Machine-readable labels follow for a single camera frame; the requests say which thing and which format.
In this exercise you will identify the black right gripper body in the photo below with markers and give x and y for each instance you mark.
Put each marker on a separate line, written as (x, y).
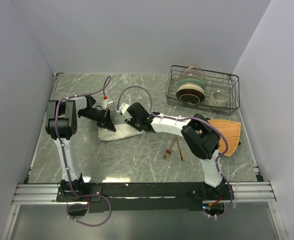
(134, 123)

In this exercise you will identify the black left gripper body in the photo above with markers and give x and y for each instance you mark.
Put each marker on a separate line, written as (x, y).
(93, 114)

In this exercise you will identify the white cloth napkin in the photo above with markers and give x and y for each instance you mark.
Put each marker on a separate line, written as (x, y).
(123, 131)

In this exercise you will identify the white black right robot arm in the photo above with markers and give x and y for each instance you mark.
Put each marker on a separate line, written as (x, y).
(200, 136)

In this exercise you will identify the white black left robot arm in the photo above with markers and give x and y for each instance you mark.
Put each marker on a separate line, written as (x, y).
(62, 125)

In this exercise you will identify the rose gold fork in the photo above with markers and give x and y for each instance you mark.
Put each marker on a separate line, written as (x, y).
(169, 150)

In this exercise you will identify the rose gold spoon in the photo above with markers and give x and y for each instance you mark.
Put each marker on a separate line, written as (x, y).
(180, 150)

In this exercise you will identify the dark brown glossy bowl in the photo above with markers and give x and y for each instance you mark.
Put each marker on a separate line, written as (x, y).
(192, 96)

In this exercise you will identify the cream white plate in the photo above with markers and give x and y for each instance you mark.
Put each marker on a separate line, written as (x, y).
(191, 86)

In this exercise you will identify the teal green plate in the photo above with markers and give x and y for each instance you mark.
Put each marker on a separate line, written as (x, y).
(191, 81)

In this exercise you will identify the grey ribbed cup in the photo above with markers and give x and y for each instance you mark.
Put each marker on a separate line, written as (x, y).
(218, 101)

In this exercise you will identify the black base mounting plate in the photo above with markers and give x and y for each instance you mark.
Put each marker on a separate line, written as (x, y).
(140, 196)

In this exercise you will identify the woven bamboo tray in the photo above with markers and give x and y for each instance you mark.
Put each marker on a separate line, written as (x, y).
(231, 130)

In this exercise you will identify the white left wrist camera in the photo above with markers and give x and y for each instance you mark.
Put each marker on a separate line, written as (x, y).
(107, 102)

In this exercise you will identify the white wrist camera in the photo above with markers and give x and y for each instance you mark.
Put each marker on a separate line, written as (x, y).
(107, 102)
(123, 110)

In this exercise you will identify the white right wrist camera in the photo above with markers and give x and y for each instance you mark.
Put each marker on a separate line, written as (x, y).
(123, 110)

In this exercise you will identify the dark wire dish rack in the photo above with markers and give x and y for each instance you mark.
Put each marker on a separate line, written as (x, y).
(224, 82)

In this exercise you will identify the aluminium frame rail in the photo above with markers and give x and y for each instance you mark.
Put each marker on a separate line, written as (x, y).
(32, 194)

